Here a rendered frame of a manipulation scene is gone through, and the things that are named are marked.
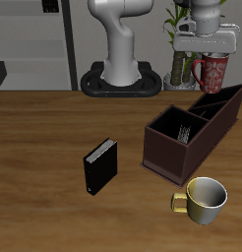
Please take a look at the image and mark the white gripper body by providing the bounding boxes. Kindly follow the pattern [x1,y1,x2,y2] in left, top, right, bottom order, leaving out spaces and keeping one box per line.
[172,23,241,54]

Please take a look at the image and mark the red patterned mug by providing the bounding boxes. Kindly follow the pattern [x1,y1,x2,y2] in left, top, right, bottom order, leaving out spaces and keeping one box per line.
[191,53,231,95]

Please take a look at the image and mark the book with white pages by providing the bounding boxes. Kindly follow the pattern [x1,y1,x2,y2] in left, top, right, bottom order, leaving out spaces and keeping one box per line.
[176,124,193,146]

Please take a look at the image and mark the dark brown desk caddy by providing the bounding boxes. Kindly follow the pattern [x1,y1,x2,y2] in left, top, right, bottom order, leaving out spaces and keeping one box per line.
[140,83,242,189]

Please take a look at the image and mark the black book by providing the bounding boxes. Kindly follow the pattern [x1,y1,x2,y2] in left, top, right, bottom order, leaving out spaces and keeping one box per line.
[83,137,119,197]

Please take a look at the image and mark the yellow and white mug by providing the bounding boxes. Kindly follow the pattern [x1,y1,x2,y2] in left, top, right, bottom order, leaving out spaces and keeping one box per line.
[170,176,229,226]

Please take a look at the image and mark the green pot plant white pot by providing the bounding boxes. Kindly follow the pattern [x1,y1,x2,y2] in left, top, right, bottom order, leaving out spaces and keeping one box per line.
[162,0,227,93]

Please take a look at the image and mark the black books on shelf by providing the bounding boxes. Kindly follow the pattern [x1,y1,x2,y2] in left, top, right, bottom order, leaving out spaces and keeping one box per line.
[41,0,60,14]

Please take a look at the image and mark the grey bookshelf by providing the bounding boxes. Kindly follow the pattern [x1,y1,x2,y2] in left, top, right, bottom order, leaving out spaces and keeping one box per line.
[0,0,79,92]

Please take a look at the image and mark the flat black base plate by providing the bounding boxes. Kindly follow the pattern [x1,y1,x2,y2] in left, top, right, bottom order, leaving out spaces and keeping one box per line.
[80,60,163,98]

